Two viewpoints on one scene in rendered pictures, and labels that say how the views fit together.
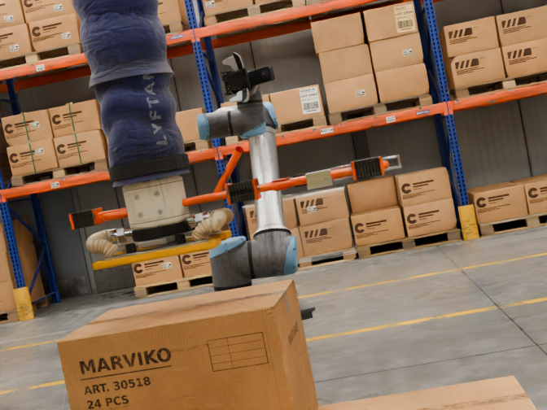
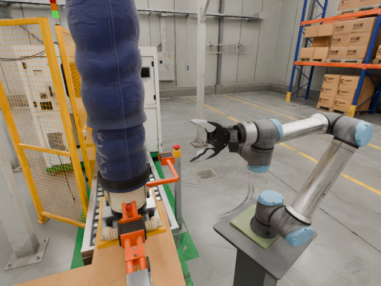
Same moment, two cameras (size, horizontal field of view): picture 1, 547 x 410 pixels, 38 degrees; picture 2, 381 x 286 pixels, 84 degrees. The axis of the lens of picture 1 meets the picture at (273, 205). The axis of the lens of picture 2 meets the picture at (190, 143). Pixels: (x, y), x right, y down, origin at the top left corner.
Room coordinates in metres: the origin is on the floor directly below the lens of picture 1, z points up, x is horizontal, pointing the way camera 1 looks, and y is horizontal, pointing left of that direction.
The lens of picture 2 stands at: (2.15, -0.57, 1.85)
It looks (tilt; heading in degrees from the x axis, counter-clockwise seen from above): 22 degrees down; 64
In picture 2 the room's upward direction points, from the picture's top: straight up
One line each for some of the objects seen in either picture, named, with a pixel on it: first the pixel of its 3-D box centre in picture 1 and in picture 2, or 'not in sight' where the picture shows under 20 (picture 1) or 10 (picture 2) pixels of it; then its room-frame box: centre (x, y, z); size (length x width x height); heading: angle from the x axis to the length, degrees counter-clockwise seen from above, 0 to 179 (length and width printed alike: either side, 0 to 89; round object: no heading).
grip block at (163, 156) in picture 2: (86, 218); (166, 158); (2.54, 0.59, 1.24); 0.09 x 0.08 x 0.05; 174
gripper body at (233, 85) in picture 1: (238, 82); (223, 135); (2.58, 0.04, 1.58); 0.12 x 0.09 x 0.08; 173
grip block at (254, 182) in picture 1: (242, 191); (132, 231); (2.22, 0.08, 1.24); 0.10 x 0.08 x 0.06; 174
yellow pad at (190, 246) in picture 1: (156, 248); (109, 215); (2.15, 0.33, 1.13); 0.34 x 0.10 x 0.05; 84
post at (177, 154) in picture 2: not in sight; (177, 192); (2.85, 1.19, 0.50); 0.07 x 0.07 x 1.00; 83
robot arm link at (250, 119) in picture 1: (248, 119); (258, 155); (2.75, 0.03, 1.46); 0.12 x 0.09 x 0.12; 87
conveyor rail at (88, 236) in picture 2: not in sight; (97, 177); (2.10, 1.88, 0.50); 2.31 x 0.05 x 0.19; 83
